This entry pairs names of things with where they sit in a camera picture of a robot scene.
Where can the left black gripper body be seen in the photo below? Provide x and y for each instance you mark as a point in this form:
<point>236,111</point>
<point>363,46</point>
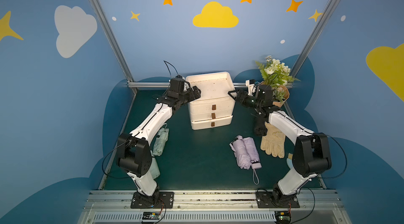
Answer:
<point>192,94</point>

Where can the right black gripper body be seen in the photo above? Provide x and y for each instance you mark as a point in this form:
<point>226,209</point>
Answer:
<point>241,98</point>

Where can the white three-drawer cabinet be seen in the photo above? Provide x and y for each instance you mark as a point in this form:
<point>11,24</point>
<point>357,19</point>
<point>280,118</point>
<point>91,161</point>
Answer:
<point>215,106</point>

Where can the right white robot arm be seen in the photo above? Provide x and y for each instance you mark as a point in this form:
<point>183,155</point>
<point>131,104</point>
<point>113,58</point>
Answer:
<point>311,156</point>

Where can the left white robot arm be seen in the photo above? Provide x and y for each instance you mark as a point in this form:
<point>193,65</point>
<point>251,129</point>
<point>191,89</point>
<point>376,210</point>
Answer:
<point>133,149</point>

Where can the lilac folded umbrella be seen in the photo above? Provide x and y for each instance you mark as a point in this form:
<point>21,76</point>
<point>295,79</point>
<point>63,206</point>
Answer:
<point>254,158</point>
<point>242,157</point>

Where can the flower plant in pot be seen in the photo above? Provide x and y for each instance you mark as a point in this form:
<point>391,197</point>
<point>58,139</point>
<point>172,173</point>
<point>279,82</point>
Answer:
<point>276,76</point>

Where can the beige work gloves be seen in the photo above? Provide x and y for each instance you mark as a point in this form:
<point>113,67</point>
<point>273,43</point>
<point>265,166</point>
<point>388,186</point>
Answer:
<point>273,143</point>

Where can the blue hand brush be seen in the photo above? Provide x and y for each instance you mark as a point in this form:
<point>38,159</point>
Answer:
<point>289,160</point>

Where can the right circuit board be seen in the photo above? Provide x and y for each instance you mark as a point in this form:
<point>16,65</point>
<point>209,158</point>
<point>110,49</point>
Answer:
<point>282,217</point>

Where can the circuit board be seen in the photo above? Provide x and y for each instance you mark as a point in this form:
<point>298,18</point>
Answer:
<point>282,217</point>
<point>151,216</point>

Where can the left circuit board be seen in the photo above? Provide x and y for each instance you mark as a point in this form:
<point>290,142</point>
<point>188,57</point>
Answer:
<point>151,216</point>

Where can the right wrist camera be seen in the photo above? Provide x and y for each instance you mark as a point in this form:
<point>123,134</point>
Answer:
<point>251,86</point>

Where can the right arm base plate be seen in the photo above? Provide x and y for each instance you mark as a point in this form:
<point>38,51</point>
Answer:
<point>270,199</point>

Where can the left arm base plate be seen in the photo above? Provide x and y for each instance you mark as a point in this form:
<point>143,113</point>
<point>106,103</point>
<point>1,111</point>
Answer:
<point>159,199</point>

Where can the aluminium front rail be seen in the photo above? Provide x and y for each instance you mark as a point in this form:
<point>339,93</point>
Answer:
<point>214,207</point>

